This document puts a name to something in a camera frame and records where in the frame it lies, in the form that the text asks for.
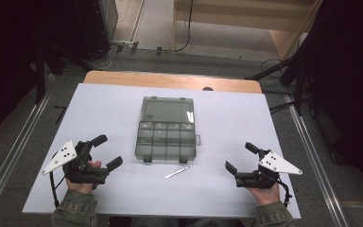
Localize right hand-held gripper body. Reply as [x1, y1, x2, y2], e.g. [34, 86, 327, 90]
[234, 148, 303, 190]

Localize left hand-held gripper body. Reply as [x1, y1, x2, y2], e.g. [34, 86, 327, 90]
[41, 139, 110, 185]

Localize person's right hand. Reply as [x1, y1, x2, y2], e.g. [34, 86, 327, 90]
[245, 183, 282, 207]

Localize person's left hand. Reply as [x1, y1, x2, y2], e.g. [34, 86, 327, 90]
[65, 160, 103, 195]

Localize white table cover sheet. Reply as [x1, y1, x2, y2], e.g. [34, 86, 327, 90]
[22, 82, 303, 219]

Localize small white stick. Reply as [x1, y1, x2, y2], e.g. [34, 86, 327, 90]
[164, 166, 191, 180]

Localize clear plastic compartment box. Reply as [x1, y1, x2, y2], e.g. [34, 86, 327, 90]
[134, 96, 202, 165]

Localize black tripod stand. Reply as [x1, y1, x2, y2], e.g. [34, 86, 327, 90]
[245, 52, 317, 116]

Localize black metal stand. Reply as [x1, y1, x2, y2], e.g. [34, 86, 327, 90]
[32, 40, 93, 106]

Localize dark cabinet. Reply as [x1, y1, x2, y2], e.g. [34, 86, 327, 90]
[75, 0, 119, 61]

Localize light wooden shelf unit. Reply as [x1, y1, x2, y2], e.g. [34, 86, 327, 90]
[171, 0, 324, 61]

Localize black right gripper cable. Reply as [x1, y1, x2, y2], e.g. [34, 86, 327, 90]
[276, 177, 294, 209]

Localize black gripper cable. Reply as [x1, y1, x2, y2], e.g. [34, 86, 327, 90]
[48, 152, 68, 209]
[276, 177, 294, 209]

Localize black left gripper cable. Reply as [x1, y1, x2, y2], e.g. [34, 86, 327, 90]
[48, 152, 68, 209]

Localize metal floor rail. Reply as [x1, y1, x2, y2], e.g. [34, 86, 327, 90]
[284, 94, 350, 227]
[0, 90, 53, 216]

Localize white floor cable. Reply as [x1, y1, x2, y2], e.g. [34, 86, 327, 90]
[88, 44, 125, 71]

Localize black hanging cable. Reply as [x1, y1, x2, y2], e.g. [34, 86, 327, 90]
[172, 0, 195, 53]

